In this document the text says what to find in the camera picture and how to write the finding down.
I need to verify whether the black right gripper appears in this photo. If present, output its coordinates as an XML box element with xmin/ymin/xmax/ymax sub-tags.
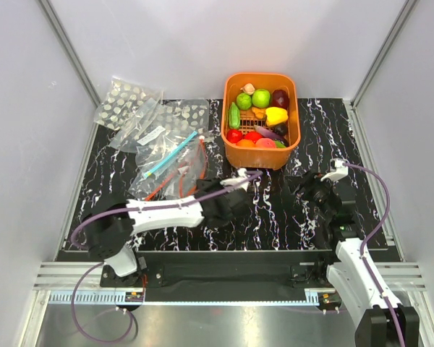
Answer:
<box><xmin>284</xmin><ymin>169</ymin><xmax>336</xmax><ymax>220</ymax></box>

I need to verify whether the red tomato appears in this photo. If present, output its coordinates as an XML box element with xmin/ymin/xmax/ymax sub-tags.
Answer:
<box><xmin>226</xmin><ymin>129</ymin><xmax>244</xmax><ymax>144</ymax></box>

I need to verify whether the green chili pepper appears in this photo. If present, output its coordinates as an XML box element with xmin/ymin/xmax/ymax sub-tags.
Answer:
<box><xmin>274</xmin><ymin>140</ymin><xmax>286</xmax><ymax>148</ymax></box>

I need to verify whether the dark mangosteen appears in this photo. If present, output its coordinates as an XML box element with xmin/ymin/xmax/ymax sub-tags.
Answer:
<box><xmin>272</xmin><ymin>123</ymin><xmax>289</xmax><ymax>138</ymax></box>

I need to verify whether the garlic bulb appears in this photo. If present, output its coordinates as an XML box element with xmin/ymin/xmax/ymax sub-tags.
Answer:
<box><xmin>241</xmin><ymin>83</ymin><xmax>255</xmax><ymax>95</ymax></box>

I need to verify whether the purple eggplant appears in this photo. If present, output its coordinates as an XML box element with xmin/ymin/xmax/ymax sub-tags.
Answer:
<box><xmin>254</xmin><ymin>125</ymin><xmax>286</xmax><ymax>142</ymax></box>

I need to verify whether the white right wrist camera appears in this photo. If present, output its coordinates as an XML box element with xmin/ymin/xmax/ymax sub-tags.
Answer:
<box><xmin>320</xmin><ymin>158</ymin><xmax>349</xmax><ymax>182</ymax></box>

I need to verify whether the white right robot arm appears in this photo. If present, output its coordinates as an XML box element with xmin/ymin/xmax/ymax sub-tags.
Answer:
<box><xmin>286</xmin><ymin>171</ymin><xmax>420</xmax><ymax>346</ymax></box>

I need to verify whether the orange ginger piece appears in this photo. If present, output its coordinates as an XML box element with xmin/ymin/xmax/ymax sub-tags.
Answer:
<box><xmin>251</xmin><ymin>107</ymin><xmax>266</xmax><ymax>120</ymax></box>

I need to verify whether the dark red apple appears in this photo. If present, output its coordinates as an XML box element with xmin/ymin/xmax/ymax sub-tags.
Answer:
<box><xmin>271</xmin><ymin>89</ymin><xmax>290</xmax><ymax>110</ymax></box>

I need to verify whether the blue zipper clear bag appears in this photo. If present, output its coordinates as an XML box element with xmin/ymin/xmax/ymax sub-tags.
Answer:
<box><xmin>135</xmin><ymin>126</ymin><xmax>200</xmax><ymax>181</ymax></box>

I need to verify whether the light green lime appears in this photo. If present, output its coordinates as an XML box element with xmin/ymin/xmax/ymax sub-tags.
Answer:
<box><xmin>236</xmin><ymin>93</ymin><xmax>252</xmax><ymax>111</ymax></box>

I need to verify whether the green bitter gourd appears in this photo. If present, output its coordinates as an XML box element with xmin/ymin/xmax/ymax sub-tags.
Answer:
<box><xmin>228</xmin><ymin>102</ymin><xmax>240</xmax><ymax>129</ymax></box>

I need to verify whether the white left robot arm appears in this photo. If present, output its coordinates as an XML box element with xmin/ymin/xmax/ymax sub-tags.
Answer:
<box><xmin>82</xmin><ymin>175</ymin><xmax>250</xmax><ymax>286</ymax></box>

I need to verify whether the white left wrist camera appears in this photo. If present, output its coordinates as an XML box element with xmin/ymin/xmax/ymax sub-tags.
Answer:
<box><xmin>220</xmin><ymin>168</ymin><xmax>259</xmax><ymax>192</ymax></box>

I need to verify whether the red pepper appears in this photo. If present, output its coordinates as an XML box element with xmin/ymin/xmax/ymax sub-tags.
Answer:
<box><xmin>243</xmin><ymin>131</ymin><xmax>263</xmax><ymax>143</ymax></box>

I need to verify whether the yellow bell pepper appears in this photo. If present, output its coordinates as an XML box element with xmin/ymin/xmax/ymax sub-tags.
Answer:
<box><xmin>265</xmin><ymin>107</ymin><xmax>289</xmax><ymax>127</ymax></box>

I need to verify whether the dotted clear bag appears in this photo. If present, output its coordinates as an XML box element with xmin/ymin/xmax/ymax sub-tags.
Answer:
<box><xmin>94</xmin><ymin>77</ymin><xmax>163</xmax><ymax>130</ymax></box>
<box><xmin>156</xmin><ymin>98</ymin><xmax>210</xmax><ymax>137</ymax></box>

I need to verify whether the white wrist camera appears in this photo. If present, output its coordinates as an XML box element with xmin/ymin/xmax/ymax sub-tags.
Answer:
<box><xmin>320</xmin><ymin>158</ymin><xmax>349</xmax><ymax>182</ymax></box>
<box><xmin>220</xmin><ymin>168</ymin><xmax>259</xmax><ymax>192</ymax></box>

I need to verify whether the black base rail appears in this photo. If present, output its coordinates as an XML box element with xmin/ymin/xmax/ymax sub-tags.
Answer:
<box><xmin>100</xmin><ymin>250</ymin><xmax>336</xmax><ymax>304</ymax></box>

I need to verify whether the pink peach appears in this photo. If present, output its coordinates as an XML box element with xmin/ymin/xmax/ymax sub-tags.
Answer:
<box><xmin>255</xmin><ymin>138</ymin><xmax>277</xmax><ymax>148</ymax></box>

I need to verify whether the orange plastic basket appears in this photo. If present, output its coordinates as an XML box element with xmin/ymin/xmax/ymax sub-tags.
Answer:
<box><xmin>221</xmin><ymin>72</ymin><xmax>301</xmax><ymax>170</ymax></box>

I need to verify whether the orange zipper clear bag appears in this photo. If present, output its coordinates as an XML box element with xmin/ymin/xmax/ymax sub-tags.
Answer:
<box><xmin>128</xmin><ymin>134</ymin><xmax>213</xmax><ymax>200</ymax></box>

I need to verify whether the orange tangerine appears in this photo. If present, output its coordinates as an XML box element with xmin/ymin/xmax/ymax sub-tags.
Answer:
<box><xmin>236</xmin><ymin>139</ymin><xmax>255</xmax><ymax>148</ymax></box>

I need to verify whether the green apple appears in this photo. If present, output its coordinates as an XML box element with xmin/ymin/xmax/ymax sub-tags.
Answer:
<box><xmin>252</xmin><ymin>89</ymin><xmax>271</xmax><ymax>108</ymax></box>

